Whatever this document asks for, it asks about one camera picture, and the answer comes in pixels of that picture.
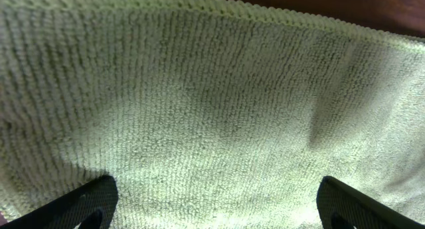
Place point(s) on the green cloth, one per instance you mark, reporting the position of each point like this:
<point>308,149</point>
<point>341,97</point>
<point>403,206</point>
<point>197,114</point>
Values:
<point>208,113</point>

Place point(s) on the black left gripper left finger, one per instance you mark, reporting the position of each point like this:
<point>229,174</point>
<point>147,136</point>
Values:
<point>90,206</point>

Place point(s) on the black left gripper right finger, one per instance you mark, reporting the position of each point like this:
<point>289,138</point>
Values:
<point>343,207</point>

